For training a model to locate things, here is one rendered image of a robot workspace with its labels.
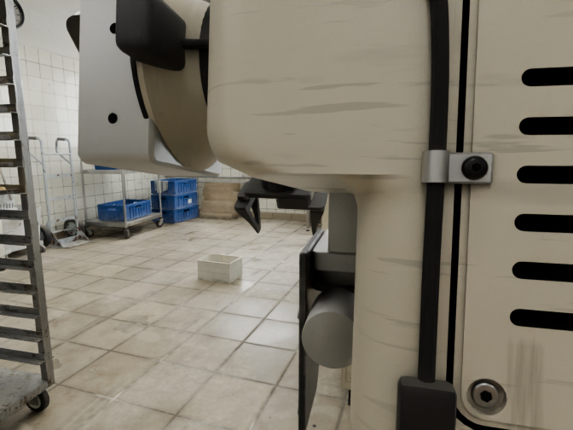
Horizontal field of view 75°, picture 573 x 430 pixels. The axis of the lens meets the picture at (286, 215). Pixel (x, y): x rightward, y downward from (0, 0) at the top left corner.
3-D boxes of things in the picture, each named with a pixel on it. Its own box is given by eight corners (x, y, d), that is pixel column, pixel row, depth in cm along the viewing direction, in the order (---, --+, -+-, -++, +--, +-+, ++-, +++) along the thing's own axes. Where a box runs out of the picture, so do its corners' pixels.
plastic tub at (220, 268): (197, 279, 300) (196, 259, 297) (211, 271, 320) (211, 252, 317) (229, 283, 289) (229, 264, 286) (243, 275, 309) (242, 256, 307)
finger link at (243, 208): (252, 218, 68) (243, 173, 62) (291, 220, 66) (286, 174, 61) (240, 243, 63) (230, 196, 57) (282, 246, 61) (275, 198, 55)
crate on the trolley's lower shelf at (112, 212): (125, 213, 508) (124, 199, 504) (151, 214, 501) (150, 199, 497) (97, 220, 453) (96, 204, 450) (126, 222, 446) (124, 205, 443)
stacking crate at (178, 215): (177, 216, 601) (176, 203, 598) (199, 217, 587) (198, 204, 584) (152, 222, 546) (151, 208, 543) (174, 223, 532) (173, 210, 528)
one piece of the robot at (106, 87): (151, 163, 21) (155, -46, 20) (74, 162, 22) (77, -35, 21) (222, 177, 30) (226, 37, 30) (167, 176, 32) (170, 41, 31)
